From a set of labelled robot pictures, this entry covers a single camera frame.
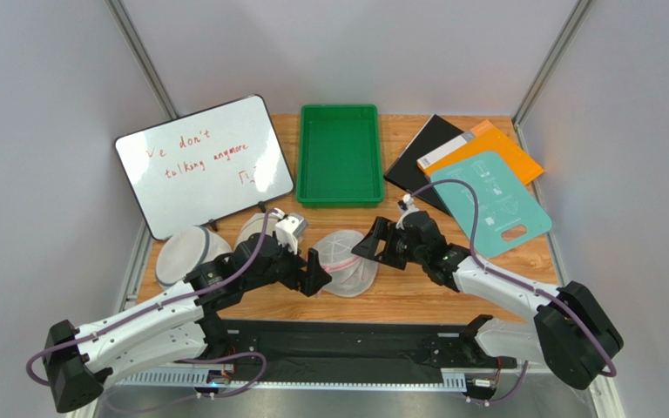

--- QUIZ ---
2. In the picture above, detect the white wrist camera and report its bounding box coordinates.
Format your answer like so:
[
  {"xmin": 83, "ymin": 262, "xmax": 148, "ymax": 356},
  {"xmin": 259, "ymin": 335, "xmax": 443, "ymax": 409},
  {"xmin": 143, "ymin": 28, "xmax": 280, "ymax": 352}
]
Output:
[
  {"xmin": 396, "ymin": 193, "xmax": 420, "ymax": 229},
  {"xmin": 274, "ymin": 212, "xmax": 308, "ymax": 254}
]

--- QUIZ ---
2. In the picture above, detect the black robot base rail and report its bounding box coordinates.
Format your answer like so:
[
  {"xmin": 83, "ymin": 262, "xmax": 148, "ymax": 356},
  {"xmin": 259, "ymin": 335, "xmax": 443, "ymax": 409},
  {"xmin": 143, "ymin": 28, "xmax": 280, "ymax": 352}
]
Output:
[{"xmin": 201, "ymin": 320, "xmax": 517, "ymax": 382}]

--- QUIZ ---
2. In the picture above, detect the teal plastic board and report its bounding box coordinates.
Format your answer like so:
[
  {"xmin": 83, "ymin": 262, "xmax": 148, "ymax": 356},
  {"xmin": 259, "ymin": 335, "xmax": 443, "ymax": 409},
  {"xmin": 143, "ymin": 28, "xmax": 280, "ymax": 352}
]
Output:
[{"xmin": 429, "ymin": 152, "xmax": 552, "ymax": 258}]

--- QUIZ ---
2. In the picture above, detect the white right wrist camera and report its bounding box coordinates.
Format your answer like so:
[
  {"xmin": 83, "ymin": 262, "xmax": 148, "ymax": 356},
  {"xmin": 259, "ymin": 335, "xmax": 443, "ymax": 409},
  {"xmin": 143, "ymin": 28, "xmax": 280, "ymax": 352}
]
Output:
[{"xmin": 396, "ymin": 193, "xmax": 420, "ymax": 229}]

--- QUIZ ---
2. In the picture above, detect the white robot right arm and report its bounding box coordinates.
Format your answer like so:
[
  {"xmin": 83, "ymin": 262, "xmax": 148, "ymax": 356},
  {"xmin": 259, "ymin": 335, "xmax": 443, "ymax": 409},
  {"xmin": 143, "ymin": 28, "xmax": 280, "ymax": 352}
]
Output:
[{"xmin": 352, "ymin": 211, "xmax": 624, "ymax": 389}]

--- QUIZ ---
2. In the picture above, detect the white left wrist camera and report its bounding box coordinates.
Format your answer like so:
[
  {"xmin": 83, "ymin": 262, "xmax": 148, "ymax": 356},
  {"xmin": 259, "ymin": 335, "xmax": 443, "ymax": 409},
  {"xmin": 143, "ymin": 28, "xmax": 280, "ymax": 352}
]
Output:
[{"xmin": 274, "ymin": 212, "xmax": 308, "ymax": 254}]

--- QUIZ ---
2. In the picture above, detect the whiteboard with red writing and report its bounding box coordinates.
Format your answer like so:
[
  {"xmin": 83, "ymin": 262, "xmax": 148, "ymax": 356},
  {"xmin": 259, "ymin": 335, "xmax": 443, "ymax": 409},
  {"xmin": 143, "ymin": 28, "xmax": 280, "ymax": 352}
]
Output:
[{"xmin": 114, "ymin": 94, "xmax": 294, "ymax": 240}]

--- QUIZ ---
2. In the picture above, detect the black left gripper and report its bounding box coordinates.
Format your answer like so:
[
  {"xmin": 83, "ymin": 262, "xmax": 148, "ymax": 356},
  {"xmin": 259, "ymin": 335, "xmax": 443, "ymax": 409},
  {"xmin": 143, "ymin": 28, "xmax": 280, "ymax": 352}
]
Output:
[{"xmin": 243, "ymin": 232, "xmax": 332, "ymax": 296}]

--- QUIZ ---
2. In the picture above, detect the black notebook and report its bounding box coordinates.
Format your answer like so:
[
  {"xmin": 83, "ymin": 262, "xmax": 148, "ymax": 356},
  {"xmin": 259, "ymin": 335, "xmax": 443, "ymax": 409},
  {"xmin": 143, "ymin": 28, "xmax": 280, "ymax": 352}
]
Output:
[{"xmin": 383, "ymin": 114, "xmax": 467, "ymax": 214}]

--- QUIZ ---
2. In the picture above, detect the green plastic tray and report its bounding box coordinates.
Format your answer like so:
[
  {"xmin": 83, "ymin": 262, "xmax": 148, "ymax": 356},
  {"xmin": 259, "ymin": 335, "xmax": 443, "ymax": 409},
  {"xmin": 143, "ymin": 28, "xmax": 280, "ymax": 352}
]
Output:
[{"xmin": 295, "ymin": 104, "xmax": 385, "ymax": 209}]

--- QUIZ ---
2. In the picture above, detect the white mesh laundry bag pink zipper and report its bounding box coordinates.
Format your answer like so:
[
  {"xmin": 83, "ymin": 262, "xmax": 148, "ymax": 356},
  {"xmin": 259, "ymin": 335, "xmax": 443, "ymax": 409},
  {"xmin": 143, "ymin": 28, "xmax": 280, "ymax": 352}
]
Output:
[{"xmin": 313, "ymin": 230, "xmax": 378, "ymax": 298}]

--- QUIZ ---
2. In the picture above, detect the orange notebook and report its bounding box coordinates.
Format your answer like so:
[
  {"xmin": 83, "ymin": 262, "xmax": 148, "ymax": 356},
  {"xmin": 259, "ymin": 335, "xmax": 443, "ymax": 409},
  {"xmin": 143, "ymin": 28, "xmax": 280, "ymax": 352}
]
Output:
[{"xmin": 416, "ymin": 120, "xmax": 544, "ymax": 185}]

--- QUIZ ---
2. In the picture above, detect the white slotted cable duct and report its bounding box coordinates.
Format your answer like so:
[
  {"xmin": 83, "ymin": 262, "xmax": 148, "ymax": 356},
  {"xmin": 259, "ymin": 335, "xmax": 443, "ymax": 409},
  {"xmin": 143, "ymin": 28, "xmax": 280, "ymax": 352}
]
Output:
[{"xmin": 120, "ymin": 367, "xmax": 468, "ymax": 393}]

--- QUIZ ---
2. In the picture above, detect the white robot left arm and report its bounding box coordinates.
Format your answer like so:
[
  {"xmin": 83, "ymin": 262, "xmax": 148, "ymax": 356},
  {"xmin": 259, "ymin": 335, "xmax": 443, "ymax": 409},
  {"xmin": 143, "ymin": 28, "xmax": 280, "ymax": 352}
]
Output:
[{"xmin": 34, "ymin": 233, "xmax": 332, "ymax": 413}]

